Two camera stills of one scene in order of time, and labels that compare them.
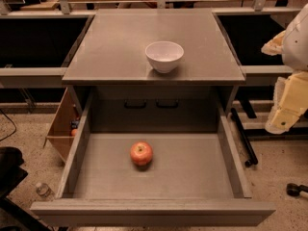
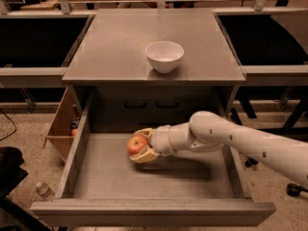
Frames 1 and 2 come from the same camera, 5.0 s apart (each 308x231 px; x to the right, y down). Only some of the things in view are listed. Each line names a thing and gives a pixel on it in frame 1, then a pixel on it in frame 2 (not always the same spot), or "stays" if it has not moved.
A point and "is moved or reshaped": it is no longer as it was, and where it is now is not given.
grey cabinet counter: x=113 y=51 stays
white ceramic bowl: x=164 y=55 stays
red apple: x=141 y=153 is moved or reshaped
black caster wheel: x=294 y=190 stays
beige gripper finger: x=276 y=104 -> x=146 y=132
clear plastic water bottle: x=43 y=190 stays
